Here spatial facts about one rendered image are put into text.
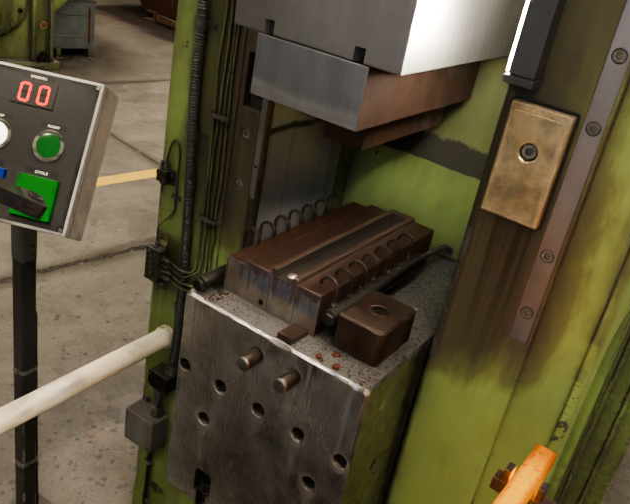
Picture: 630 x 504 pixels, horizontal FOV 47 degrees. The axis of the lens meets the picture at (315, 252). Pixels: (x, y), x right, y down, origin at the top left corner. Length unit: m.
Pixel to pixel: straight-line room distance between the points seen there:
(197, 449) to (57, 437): 0.97
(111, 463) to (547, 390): 1.40
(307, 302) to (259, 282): 0.10
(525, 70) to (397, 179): 0.61
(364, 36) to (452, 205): 0.61
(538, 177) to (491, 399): 0.39
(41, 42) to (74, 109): 4.68
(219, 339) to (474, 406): 0.45
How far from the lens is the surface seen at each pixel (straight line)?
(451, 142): 1.52
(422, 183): 1.56
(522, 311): 1.17
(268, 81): 1.13
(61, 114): 1.37
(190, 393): 1.37
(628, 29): 1.05
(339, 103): 1.06
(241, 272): 1.25
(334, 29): 1.06
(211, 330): 1.26
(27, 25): 5.97
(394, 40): 1.01
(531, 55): 1.05
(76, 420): 2.39
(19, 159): 1.38
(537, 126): 1.07
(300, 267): 1.25
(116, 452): 2.29
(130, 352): 1.59
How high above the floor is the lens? 1.57
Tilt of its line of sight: 26 degrees down
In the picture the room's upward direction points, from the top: 11 degrees clockwise
